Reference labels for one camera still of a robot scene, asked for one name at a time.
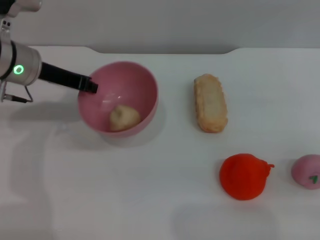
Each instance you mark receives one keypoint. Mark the left wrist camera black silver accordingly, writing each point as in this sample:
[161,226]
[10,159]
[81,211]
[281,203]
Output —
[22,5]

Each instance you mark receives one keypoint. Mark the pink peach bun toy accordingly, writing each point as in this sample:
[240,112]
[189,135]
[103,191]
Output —
[306,170]

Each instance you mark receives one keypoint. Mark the long toasted bread loaf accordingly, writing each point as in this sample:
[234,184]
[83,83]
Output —
[211,105]

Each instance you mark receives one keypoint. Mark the pink plastic bowl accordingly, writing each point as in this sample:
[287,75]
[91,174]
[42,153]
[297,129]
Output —
[125,85]

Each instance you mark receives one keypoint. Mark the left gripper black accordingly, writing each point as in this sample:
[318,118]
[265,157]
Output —
[60,75]

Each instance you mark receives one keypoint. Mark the round beige egg yolk pastry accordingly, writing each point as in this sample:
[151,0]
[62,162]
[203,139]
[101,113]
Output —
[124,118]

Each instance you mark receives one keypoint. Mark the orange-red tomato toy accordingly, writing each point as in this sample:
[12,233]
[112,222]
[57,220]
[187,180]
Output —
[242,177]

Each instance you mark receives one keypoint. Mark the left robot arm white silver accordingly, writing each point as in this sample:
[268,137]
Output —
[17,60]

